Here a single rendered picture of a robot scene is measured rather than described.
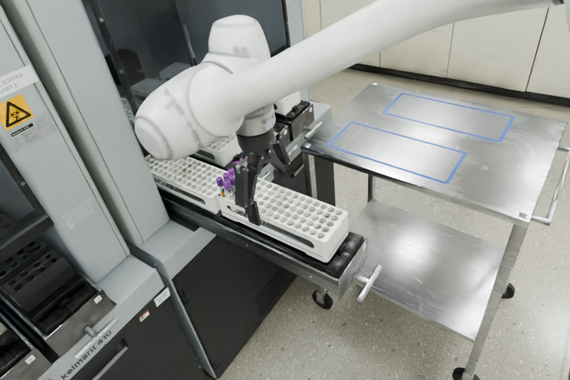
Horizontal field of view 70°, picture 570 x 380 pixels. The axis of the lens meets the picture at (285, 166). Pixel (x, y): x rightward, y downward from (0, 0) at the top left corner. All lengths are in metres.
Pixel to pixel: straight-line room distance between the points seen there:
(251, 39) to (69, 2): 0.36
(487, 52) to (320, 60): 2.58
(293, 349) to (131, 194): 0.94
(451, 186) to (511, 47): 2.04
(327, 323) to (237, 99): 1.32
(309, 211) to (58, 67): 0.56
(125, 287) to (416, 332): 1.11
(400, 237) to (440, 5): 1.22
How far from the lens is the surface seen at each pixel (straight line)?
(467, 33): 3.05
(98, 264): 1.08
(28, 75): 0.86
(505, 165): 1.16
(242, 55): 0.69
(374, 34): 0.53
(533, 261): 2.08
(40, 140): 0.89
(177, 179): 1.09
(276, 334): 1.74
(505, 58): 3.05
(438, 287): 1.53
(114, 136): 0.97
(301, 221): 0.88
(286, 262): 0.92
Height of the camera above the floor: 1.50
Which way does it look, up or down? 38 degrees down
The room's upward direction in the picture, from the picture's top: 8 degrees counter-clockwise
